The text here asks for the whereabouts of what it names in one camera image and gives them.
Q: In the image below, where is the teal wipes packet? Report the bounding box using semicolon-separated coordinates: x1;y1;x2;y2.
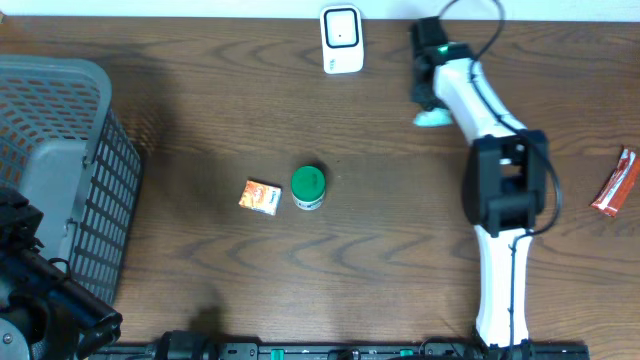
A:
413;108;453;128

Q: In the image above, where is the green lid jar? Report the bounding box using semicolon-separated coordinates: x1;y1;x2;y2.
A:
290;165;326;211

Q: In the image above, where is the orange small box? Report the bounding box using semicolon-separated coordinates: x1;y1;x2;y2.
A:
239;180;282;216

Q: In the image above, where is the red candy bar wrapper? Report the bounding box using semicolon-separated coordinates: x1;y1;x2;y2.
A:
590;146;639;217

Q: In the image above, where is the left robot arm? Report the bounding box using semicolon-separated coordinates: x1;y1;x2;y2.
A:
1;187;219;360

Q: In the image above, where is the white barcode scanner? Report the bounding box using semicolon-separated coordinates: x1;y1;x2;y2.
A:
320;5;364;75

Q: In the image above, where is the grey plastic basket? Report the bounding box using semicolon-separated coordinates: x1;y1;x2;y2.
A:
1;55;142;304

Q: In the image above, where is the black right camera cable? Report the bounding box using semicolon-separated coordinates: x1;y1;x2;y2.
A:
437;0;565;349

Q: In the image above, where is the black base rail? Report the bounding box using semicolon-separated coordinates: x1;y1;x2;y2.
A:
89;341;590;360

